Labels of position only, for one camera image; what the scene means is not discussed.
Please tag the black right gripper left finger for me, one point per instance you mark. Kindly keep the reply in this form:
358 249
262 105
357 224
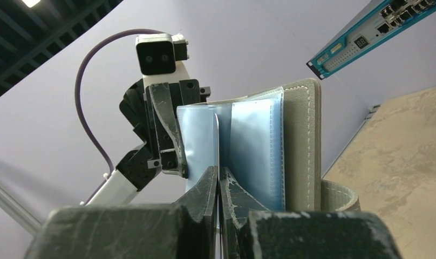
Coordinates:
182 229

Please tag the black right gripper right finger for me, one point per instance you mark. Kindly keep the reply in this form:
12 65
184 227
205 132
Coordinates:
250 230

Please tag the aluminium frame rail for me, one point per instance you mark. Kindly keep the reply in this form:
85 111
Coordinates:
18 212

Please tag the blue network switch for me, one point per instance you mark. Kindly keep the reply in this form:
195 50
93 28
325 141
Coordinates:
377 23

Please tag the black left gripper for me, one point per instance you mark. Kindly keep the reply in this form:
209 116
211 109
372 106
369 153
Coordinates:
152 113

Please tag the grey card holder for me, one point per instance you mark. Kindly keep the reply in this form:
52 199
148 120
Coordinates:
271 143

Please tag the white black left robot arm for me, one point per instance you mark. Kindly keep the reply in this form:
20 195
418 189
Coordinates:
121 188

